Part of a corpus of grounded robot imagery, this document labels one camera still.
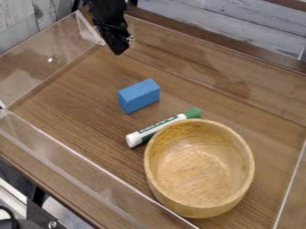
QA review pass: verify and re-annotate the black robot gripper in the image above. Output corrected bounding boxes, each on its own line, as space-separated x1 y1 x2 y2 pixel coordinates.
88 0 132 55

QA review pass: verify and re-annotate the blue rectangular block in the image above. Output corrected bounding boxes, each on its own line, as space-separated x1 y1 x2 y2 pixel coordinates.
118 79 160 114

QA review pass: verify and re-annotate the brown wooden bowl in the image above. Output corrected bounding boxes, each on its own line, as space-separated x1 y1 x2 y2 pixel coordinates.
143 119 255 218

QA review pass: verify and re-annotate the green and white marker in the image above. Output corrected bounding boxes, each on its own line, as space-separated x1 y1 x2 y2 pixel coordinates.
126 107 202 148

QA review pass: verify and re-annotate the clear acrylic corner bracket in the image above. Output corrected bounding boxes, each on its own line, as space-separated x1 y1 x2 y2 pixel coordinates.
75 11 107 46

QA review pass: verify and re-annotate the clear acrylic barrier wall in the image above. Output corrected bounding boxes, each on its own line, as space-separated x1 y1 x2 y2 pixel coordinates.
0 106 198 229

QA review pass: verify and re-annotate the black metal mount base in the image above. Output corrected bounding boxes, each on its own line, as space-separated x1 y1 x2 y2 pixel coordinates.
0 205 70 229

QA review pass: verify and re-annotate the black cable at corner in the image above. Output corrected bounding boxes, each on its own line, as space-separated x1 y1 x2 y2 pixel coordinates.
0 205 19 229

